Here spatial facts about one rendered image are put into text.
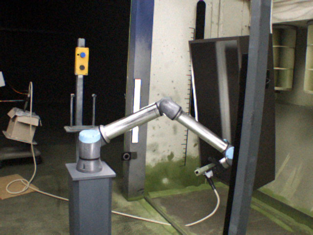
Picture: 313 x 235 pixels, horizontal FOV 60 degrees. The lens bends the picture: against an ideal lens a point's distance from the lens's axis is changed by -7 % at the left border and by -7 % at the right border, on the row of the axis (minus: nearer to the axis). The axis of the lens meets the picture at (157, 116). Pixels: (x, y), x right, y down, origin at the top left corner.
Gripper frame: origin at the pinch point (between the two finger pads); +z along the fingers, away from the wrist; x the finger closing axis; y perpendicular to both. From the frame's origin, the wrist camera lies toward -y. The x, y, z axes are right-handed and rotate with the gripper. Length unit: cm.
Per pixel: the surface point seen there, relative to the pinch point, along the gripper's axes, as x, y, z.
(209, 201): 51, 27, 42
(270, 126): 11, -4, -66
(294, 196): 73, 63, -34
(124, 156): -8, -53, 65
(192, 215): 13, 28, 42
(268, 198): 81, 55, -5
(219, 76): 31, -68, -48
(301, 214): 61, 80, -34
